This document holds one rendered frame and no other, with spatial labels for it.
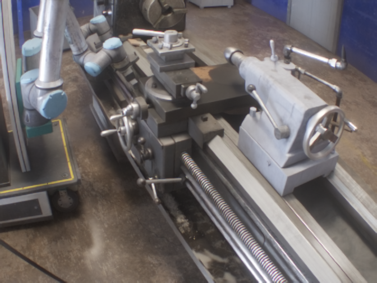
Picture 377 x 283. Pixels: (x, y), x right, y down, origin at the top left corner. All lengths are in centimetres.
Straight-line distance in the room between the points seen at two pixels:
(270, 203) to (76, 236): 134
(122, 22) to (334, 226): 180
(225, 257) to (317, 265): 64
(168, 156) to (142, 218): 81
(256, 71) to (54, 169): 135
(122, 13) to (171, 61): 87
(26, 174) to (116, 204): 65
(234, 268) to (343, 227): 54
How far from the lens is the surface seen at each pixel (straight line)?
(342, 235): 161
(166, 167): 183
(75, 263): 232
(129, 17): 262
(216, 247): 187
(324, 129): 142
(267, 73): 159
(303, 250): 136
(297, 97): 146
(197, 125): 173
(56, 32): 177
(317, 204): 170
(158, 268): 228
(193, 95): 166
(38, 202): 240
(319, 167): 157
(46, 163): 248
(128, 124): 193
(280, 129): 144
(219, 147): 168
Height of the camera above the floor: 185
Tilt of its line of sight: 37 degrees down
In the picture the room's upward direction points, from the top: 2 degrees clockwise
